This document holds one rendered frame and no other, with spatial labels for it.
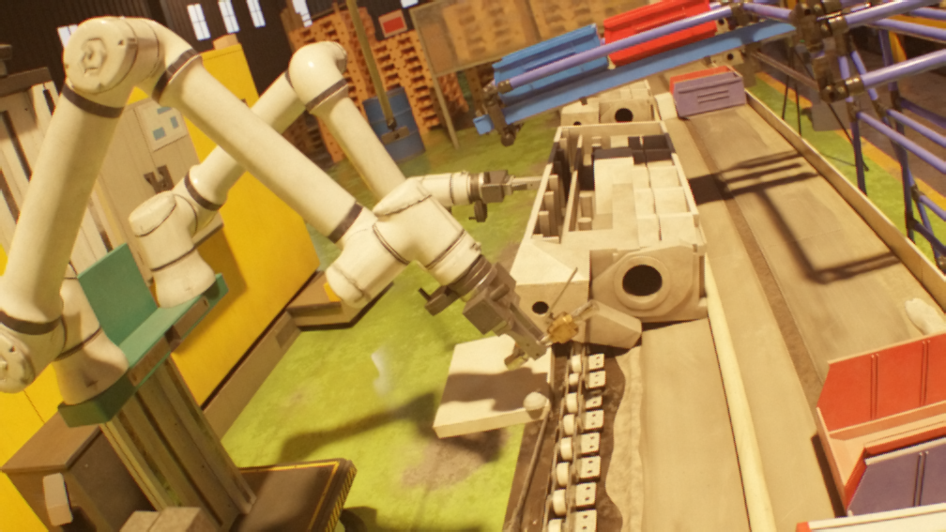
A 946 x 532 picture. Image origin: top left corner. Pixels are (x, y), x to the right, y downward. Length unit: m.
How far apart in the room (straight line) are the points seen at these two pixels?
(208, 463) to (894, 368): 1.80
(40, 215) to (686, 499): 1.13
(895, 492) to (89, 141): 1.25
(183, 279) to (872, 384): 1.60
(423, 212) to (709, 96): 2.16
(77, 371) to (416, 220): 0.85
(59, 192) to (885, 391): 1.33
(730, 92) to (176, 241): 2.34
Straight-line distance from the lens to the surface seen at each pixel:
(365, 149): 1.58
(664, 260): 1.29
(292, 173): 1.14
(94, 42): 1.05
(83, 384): 1.48
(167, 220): 1.78
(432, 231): 1.00
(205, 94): 1.17
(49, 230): 1.18
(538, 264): 1.26
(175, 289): 1.80
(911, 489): 0.84
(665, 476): 1.01
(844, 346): 1.23
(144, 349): 1.59
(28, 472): 1.99
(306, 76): 1.58
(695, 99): 3.00
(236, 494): 2.10
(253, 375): 3.68
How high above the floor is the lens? 1.45
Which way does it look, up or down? 21 degrees down
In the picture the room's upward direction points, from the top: 18 degrees counter-clockwise
